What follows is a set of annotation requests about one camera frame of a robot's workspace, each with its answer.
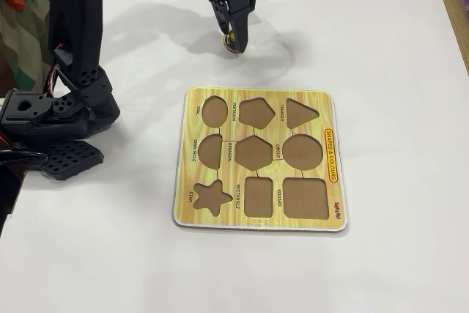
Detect black semicircle piece yellow pin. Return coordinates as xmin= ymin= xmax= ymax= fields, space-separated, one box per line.
xmin=222 ymin=32 xmax=240 ymax=54

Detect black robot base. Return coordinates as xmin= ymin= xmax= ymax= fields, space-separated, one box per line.
xmin=0 ymin=89 xmax=106 ymax=182

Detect wooden shape puzzle board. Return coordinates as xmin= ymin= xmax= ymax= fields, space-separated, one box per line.
xmin=171 ymin=87 xmax=349 ymax=234

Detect floral green orange cloth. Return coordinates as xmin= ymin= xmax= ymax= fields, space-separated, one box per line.
xmin=0 ymin=0 xmax=53 ymax=85

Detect light wooden edge strip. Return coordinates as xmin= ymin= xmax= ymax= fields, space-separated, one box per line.
xmin=432 ymin=0 xmax=469 ymax=74

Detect glossy black clamp handle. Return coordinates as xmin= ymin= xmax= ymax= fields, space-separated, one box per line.
xmin=0 ymin=150 xmax=48 ymax=167

